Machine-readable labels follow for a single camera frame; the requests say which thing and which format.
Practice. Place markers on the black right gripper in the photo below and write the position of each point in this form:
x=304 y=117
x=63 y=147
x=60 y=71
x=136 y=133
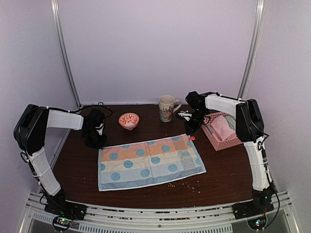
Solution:
x=193 y=128

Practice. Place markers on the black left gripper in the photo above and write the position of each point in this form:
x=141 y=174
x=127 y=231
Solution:
x=101 y=144

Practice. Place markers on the large pink towel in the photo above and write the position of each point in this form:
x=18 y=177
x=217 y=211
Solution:
x=222 y=128

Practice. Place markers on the blue patterned cloth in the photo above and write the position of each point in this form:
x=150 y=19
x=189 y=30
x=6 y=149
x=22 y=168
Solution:
x=148 y=163

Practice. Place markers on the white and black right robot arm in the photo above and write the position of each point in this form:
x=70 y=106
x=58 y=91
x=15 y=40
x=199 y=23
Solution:
x=249 y=130

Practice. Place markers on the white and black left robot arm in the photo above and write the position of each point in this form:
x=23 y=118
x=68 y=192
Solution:
x=30 y=134

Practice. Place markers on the white mug with coral pattern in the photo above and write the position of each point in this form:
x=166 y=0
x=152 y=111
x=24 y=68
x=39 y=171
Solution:
x=167 y=106

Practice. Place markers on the pink perforated plastic basket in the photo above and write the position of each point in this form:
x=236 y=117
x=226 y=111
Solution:
x=213 y=137

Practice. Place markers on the red and white patterned bowl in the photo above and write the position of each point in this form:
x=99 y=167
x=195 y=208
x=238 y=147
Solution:
x=129 y=121

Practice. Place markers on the grey-green folded towel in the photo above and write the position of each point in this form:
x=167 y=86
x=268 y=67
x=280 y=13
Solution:
x=231 y=121

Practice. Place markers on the left round circuit board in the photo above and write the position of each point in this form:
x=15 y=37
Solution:
x=61 y=224

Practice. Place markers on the round circuit board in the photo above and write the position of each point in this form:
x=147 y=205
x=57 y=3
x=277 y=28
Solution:
x=61 y=224
x=257 y=224

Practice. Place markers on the right round circuit board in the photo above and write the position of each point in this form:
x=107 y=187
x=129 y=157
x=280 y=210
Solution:
x=257 y=224

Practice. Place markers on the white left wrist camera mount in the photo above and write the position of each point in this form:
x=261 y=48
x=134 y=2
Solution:
x=100 y=128

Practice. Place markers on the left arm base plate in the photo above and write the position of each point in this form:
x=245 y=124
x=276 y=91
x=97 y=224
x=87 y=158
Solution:
x=71 y=210

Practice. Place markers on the aluminium right corner post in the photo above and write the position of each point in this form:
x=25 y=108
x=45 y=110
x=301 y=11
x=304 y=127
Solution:
x=254 y=46

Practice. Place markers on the aluminium corner post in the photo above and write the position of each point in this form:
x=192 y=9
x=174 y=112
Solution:
x=254 y=46
x=64 y=54

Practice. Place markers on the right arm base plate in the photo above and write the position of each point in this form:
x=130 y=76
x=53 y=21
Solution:
x=249 y=209

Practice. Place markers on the aluminium left corner post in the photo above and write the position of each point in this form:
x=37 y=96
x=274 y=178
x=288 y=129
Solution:
x=64 y=54

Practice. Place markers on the aluminium front rail frame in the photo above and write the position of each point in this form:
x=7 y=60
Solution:
x=207 y=219

